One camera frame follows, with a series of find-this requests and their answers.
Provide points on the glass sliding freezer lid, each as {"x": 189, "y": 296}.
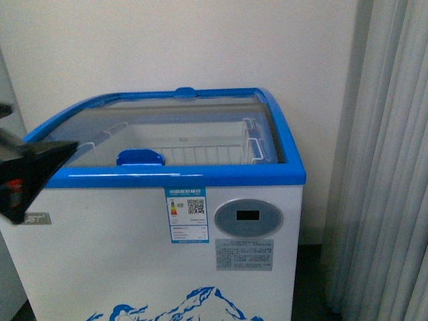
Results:
{"x": 89, "y": 123}

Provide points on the energy label sticker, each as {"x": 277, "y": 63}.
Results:
{"x": 187, "y": 214}

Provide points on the white grey curtain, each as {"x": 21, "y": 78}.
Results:
{"x": 375, "y": 240}

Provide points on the grey instruction sticker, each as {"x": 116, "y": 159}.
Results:
{"x": 244, "y": 254}

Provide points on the white blue chest freezer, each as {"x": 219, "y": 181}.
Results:
{"x": 108, "y": 255}

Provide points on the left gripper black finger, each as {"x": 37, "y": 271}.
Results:
{"x": 26, "y": 167}

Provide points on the silver brand logo plate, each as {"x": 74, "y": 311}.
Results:
{"x": 37, "y": 218}

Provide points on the white wire freezer basket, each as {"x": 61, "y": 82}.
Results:
{"x": 175, "y": 144}

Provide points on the grey oval control panel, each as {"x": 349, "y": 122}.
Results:
{"x": 248, "y": 218}

